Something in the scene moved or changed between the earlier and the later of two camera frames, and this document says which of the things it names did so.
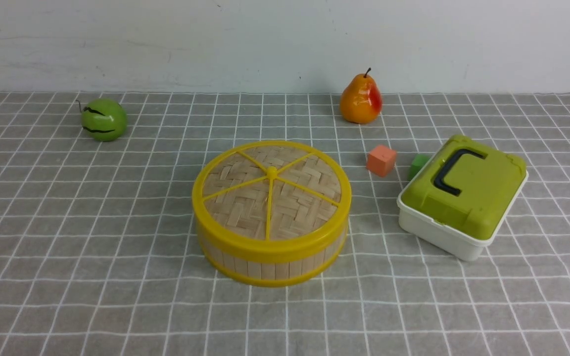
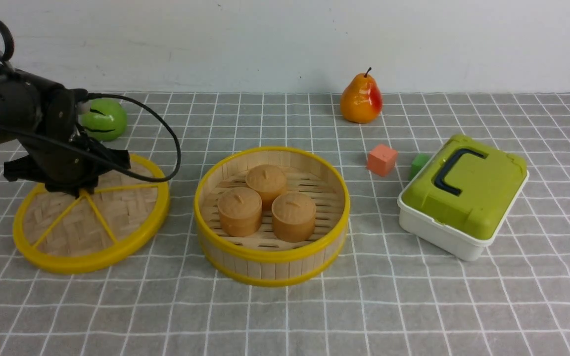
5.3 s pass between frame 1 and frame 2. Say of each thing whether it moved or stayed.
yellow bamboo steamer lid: moved
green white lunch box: stayed
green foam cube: stayed
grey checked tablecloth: stayed
